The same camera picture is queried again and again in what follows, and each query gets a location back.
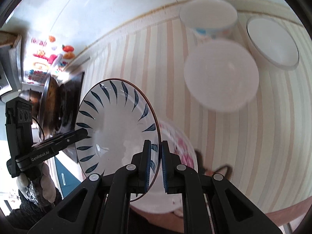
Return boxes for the white plate pink flowers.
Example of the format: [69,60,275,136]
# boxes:
[129,119,198,215]

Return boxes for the white plate blue stripes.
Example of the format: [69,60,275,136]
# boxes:
[75,78,161,189]

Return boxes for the white bowl blue dots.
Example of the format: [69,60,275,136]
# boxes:
[179,0,238,39]

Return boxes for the white gloved left hand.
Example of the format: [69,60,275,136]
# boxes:
[16,163,57,207]

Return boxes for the black wok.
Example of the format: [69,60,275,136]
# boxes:
[39,74,59,138]

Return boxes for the black gas stove top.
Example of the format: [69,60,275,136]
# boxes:
[54,71,86,163]

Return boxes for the striped beige counter mat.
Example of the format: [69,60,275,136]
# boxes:
[82,18,311,212]

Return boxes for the plain white bowl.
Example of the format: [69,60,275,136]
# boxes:
[184,39,259,113]

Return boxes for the white bowl dark rim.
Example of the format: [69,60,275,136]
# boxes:
[246,16,300,71]

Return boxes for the colourful wall stickers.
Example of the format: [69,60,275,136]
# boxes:
[23,35,76,86]

